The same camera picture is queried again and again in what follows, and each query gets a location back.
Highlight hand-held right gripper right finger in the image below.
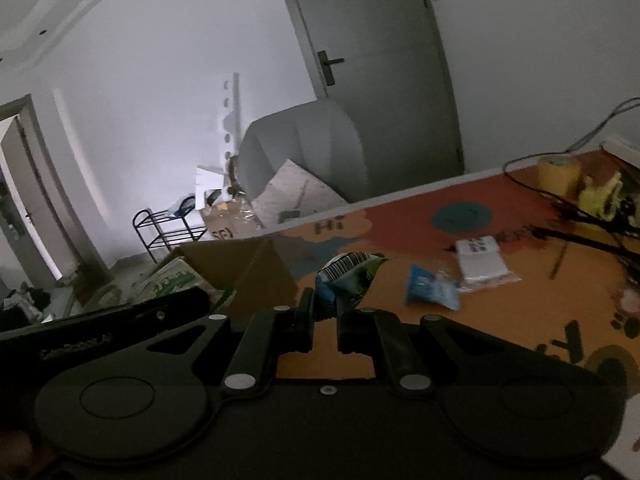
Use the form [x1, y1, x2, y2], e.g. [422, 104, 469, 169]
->
[337, 309, 596, 399]

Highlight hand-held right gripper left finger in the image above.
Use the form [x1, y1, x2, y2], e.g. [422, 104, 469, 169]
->
[65, 292, 317, 399]

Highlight green blue snack packet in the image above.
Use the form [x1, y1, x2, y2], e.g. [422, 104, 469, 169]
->
[314, 252, 390, 321]

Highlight brown cardboard box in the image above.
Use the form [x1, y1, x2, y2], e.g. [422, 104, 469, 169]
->
[150, 236, 301, 333]

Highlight white green-print snack packet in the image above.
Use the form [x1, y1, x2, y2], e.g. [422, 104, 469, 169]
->
[131, 256, 236, 311]

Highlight orange printed table mat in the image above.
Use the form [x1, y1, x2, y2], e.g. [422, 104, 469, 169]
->
[260, 147, 640, 381]

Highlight black metal rack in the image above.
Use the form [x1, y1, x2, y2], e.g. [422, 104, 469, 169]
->
[132, 195, 208, 263]

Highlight flattened cardboard sheet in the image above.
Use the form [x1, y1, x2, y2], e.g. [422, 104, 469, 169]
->
[200, 200, 266, 243]

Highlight crumpled clear plastic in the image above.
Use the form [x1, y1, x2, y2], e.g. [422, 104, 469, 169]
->
[227, 155, 261, 231]

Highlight white patterned cushion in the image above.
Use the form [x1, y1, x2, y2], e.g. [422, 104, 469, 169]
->
[250, 159, 351, 228]

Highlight white interior door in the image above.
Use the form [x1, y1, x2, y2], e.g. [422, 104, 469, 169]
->
[0, 95, 108, 281]

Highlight white flat packet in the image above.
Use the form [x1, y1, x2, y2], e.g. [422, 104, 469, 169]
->
[455, 235, 521, 293]

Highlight white paper sheets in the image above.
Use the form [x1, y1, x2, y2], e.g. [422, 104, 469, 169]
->
[195, 165, 231, 208]

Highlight grey armchair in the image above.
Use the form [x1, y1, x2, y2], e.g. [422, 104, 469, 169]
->
[237, 99, 371, 206]

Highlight white perforated board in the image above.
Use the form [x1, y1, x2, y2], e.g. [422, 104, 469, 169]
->
[217, 71, 242, 201]

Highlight yellow tape roll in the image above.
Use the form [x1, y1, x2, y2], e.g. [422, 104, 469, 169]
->
[537, 154, 583, 198]

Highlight yellow plastic toy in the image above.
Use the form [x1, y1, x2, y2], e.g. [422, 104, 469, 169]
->
[577, 170, 626, 221]

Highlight grey door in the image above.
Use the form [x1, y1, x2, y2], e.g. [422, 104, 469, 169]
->
[272, 0, 466, 201]

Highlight black door handle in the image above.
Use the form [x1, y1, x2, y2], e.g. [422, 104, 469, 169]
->
[317, 50, 347, 87]

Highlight black cable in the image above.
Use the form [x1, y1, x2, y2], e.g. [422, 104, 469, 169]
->
[502, 97, 640, 196]

